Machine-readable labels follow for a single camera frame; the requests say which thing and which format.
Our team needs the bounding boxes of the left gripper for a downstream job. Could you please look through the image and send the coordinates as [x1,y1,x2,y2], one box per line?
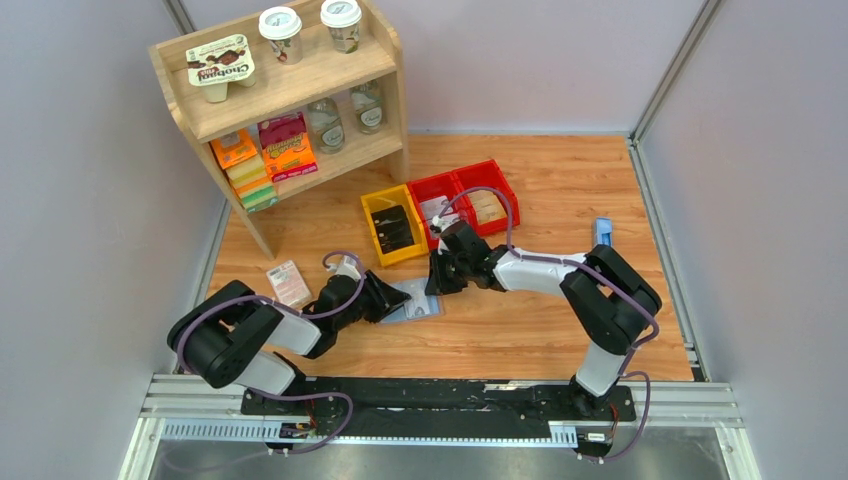
[334,269,412,331]

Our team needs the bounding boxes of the beige leather card holder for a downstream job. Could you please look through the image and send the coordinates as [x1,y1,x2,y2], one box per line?
[380,277,443,325]

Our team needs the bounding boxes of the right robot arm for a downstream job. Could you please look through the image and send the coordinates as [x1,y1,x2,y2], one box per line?
[425,221,662,419]

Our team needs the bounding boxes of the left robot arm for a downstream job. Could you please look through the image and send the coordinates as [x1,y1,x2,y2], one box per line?
[167,270,412,415]

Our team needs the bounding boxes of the black cards in bin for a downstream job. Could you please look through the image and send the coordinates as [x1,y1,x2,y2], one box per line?
[371,205,415,255]

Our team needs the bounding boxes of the white cards in bin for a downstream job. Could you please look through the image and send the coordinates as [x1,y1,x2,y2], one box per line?
[419,195,461,229]

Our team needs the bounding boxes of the tan cards in bin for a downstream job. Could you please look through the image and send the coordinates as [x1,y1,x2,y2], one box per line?
[467,190,507,226]

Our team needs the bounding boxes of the pink card pack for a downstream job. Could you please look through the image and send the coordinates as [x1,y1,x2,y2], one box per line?
[266,260,313,309]

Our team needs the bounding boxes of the yellow bin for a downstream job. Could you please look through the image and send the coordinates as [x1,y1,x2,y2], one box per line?
[360,184,428,267]

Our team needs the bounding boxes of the red bin middle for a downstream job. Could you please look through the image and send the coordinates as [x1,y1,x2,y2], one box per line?
[407,172,461,250]

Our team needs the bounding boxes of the red bin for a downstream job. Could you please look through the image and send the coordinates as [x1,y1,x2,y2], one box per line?
[407,172,461,250]
[453,159,520,236]

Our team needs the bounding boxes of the red bin right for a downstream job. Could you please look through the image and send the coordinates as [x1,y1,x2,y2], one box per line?
[453,159,520,236]

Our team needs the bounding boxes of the blue flat box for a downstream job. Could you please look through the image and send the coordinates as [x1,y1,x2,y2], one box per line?
[592,217,613,246]

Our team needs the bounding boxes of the yellow green sponge stack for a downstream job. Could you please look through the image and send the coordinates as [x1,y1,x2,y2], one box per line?
[224,155,279,213]

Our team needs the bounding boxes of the orange pink snack box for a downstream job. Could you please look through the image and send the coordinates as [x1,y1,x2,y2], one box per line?
[257,112,318,183]

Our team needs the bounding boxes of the glass jar left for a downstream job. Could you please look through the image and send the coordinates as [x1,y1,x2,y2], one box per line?
[306,97,345,154]

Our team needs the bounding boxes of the glass jar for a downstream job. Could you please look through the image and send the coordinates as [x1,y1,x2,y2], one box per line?
[306,97,345,154]
[350,80,383,134]

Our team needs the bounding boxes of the glass jar right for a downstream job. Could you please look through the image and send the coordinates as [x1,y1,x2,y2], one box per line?
[350,80,383,134]

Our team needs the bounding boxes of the wooden shelf unit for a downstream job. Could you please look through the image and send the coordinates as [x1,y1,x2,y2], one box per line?
[149,1,410,259]

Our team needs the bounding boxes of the paper coffee cup right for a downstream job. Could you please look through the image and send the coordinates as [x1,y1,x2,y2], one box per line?
[320,0,363,54]

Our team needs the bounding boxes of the paper coffee cup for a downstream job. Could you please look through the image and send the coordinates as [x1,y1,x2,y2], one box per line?
[320,0,363,54]
[258,6,303,65]

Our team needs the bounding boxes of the Chobani yogurt pack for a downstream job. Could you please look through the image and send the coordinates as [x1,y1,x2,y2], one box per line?
[185,34,257,103]

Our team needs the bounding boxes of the paper coffee cup left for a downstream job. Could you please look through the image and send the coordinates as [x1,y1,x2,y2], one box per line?
[258,6,303,65]

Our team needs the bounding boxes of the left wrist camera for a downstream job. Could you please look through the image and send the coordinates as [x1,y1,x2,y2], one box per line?
[329,256,362,281]

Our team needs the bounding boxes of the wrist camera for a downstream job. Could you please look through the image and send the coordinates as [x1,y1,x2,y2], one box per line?
[329,256,362,281]
[431,217,468,254]

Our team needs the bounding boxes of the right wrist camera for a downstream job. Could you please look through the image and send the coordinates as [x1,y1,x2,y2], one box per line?
[431,217,468,254]

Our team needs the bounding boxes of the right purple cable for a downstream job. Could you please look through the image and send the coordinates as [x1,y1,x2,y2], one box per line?
[433,186,662,464]

